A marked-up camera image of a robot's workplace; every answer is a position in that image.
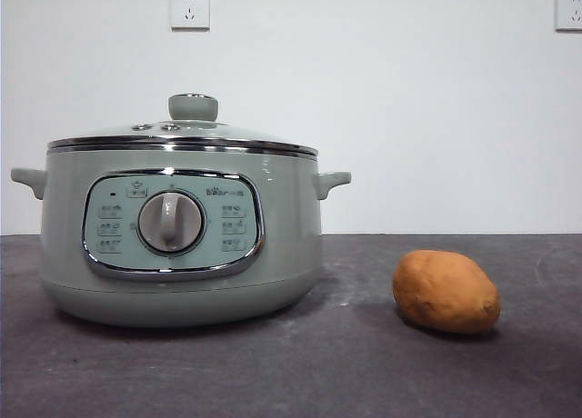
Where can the glass lid with green knob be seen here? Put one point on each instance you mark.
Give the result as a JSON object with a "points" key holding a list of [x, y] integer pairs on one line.
{"points": [[193, 106]]}

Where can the pale green electric cooking pot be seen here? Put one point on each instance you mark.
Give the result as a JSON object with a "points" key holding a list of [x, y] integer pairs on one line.
{"points": [[291, 236]]}

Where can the brown potato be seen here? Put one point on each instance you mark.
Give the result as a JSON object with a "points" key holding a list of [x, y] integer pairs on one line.
{"points": [[443, 293]]}

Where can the white wall socket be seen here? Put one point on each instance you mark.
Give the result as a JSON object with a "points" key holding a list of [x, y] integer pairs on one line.
{"points": [[570, 11], [190, 9]]}

